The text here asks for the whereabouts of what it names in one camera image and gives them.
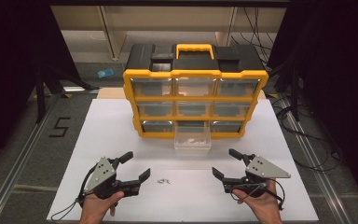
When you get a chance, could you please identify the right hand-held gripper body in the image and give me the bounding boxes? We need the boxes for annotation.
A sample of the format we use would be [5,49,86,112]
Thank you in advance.
[222,154,293,199]

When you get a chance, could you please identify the beige table frame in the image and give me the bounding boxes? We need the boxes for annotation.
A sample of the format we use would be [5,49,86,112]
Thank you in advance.
[49,5,288,62]

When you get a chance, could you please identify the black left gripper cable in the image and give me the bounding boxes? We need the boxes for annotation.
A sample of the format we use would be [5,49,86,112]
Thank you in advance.
[49,163,98,222]

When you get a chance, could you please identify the black curtain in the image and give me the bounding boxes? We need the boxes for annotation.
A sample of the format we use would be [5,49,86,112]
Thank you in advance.
[266,0,358,217]
[0,0,87,176]

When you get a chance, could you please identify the person's left hand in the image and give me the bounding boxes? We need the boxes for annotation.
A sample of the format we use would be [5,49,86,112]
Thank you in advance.
[78,189,126,224]

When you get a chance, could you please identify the black floor cables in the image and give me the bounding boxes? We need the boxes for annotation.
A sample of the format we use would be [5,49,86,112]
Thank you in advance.
[272,92,345,173]

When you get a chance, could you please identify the set of clear empty bins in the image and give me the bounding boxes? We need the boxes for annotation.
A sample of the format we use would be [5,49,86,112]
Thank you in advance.
[130,77,260,133]

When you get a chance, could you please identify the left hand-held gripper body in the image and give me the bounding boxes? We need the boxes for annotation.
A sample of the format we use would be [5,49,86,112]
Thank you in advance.
[82,156,142,201]

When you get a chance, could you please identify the silver metal bar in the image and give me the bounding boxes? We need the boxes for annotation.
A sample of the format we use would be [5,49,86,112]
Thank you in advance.
[62,86,87,93]

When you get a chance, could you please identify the blue card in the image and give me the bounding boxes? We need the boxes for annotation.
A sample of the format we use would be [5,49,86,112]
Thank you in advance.
[97,67,116,79]

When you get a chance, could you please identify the black stand legs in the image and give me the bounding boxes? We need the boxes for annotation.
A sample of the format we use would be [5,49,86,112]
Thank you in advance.
[268,58,302,123]
[33,65,101,124]

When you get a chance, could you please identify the black hanging cables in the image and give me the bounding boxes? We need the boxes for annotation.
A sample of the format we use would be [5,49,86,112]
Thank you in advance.
[230,7,277,63]

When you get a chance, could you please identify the clear plastic screw drawer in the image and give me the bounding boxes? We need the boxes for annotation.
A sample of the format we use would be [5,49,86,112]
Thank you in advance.
[173,120,213,157]

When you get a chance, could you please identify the metal floor rail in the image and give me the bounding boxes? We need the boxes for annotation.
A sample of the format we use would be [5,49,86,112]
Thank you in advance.
[278,95,357,224]
[0,92,63,224]

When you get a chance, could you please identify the person's right hand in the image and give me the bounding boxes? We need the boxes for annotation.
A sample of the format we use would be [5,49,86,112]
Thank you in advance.
[231,180,284,224]

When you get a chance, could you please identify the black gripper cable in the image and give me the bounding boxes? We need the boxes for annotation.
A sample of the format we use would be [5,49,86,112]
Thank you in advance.
[229,178,286,212]
[49,163,98,222]

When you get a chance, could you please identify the pile of small white parts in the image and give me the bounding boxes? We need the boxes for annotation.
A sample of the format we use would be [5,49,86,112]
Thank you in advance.
[181,137,205,146]

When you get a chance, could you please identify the yellow black storage organizer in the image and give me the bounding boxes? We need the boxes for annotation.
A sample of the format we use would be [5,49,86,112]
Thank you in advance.
[122,42,269,140]

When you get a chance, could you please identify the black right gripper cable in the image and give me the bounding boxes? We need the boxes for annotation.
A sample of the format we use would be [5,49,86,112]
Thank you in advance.
[229,178,286,212]

